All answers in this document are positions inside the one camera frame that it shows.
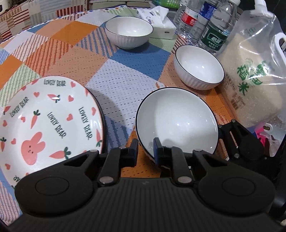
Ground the white plate black rim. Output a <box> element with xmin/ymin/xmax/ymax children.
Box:
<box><xmin>87</xmin><ymin>89</ymin><xmax>108</xmax><ymax>153</ymax></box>

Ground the white bowl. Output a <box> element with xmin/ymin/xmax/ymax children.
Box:
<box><xmin>135</xmin><ymin>87</ymin><xmax>219</xmax><ymax>160</ymax></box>
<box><xmin>104</xmin><ymin>16</ymin><xmax>154</xmax><ymax>50</ymax></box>
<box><xmin>174</xmin><ymin>45</ymin><xmax>225</xmax><ymax>90</ymax></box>

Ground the white bunny carrot plate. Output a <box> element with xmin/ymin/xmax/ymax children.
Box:
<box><xmin>1</xmin><ymin>76</ymin><xmax>103</xmax><ymax>186</ymax></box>

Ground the clear rice bag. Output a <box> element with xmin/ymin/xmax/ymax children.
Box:
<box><xmin>218</xmin><ymin>0</ymin><xmax>286</xmax><ymax>128</ymax></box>

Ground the patchwork tablecloth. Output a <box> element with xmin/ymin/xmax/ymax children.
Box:
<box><xmin>0</xmin><ymin>6</ymin><xmax>238</xmax><ymax>226</ymax></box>

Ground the water bottle green label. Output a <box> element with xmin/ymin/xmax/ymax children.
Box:
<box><xmin>198</xmin><ymin>0</ymin><xmax>240</xmax><ymax>55</ymax></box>

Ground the water bottle red label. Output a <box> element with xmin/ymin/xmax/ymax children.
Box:
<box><xmin>173</xmin><ymin>0</ymin><xmax>203</xmax><ymax>39</ymax></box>

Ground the white tissue box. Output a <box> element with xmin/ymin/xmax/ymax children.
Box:
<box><xmin>137</xmin><ymin>6</ymin><xmax>176</xmax><ymax>40</ymax></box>

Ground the water bottle blue label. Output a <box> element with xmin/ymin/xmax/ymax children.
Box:
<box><xmin>191</xmin><ymin>0</ymin><xmax>219</xmax><ymax>45</ymax></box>

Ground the green plastic basket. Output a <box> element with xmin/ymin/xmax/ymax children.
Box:
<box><xmin>152</xmin><ymin>0</ymin><xmax>180</xmax><ymax>10</ymax></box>

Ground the patchwork counter cover cloth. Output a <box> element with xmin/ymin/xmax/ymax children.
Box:
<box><xmin>1</xmin><ymin>0</ymin><xmax>89</xmax><ymax>42</ymax></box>

